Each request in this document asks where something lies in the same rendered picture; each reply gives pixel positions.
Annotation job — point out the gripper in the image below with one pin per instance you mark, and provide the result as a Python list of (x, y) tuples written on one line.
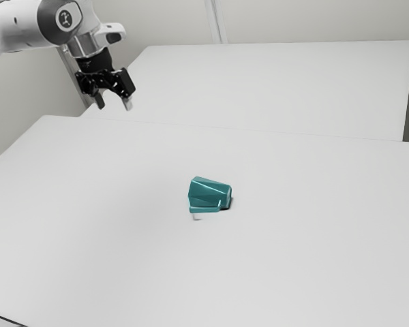
[(97, 66)]

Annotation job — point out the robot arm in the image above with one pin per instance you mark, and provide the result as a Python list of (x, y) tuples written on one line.
[(17, 25)]

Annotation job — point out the teal faceted mug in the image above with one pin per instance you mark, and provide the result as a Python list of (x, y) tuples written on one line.
[(208, 195)]

